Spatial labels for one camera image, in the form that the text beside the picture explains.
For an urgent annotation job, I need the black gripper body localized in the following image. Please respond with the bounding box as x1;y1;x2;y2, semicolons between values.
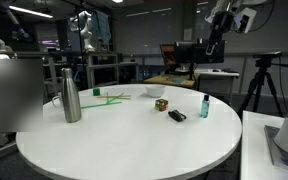
209;11;235;47

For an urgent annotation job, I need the white bowl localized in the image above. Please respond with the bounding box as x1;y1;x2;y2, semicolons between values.
145;84;167;99

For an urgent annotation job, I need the black computer monitor pair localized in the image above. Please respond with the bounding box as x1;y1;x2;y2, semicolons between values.
174;38;226;81

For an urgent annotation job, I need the white office desk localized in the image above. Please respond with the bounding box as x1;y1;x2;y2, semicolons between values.
194;67;241;102

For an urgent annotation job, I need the monitor with orange screen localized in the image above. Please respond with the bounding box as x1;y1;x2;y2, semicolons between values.
159;43;178;67

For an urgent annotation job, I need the wooden desk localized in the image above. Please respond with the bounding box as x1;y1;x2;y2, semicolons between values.
142;73;201;90

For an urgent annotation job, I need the blue hand sanitizer bottle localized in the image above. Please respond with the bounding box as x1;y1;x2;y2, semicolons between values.
200;94;211;119

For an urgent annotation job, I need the small black clip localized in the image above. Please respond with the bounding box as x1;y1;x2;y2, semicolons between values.
167;109;188;123

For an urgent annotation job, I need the Rubik's cube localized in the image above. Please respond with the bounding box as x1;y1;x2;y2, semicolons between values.
154;98;169;113

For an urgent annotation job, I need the orange stick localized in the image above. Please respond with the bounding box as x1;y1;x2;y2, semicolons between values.
96;95;132;100

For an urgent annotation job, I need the white robot mounting table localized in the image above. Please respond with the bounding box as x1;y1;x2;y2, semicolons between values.
239;110;288;180

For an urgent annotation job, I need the hanging blue cloth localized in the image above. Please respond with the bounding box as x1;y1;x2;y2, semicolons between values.
91;9;113;45

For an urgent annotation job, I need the metal shelf rack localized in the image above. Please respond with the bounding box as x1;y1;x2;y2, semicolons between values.
83;51;121;89

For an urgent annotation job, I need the long green stick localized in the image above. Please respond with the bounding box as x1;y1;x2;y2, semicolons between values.
80;100;123;110

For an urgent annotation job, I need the stainless steel water bottle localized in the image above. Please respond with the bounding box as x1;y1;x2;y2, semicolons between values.
60;67;83;124

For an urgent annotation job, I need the white mug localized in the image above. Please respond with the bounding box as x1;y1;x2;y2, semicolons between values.
51;92;65;109

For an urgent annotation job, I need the long ceiling light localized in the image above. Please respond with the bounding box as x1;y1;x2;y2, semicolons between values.
0;0;54;20

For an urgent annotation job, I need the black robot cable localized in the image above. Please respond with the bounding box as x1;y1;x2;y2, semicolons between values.
250;0;277;33

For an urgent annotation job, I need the black camera tripod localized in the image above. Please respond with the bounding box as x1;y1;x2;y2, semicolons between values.
238;50;288;118

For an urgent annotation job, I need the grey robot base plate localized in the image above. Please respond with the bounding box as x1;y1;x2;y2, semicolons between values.
263;124;288;177

